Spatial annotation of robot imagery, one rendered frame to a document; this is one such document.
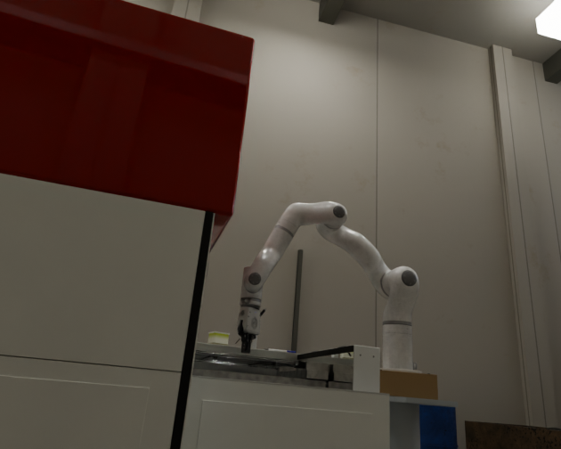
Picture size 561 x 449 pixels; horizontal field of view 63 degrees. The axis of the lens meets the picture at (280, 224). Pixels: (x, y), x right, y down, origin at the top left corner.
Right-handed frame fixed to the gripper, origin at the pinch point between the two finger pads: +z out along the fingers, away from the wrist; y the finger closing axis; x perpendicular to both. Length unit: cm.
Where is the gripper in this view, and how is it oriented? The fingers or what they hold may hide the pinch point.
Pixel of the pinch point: (246, 347)
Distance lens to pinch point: 181.3
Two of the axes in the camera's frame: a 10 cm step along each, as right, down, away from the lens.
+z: -0.8, 9.3, -3.5
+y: 4.9, 3.4, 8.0
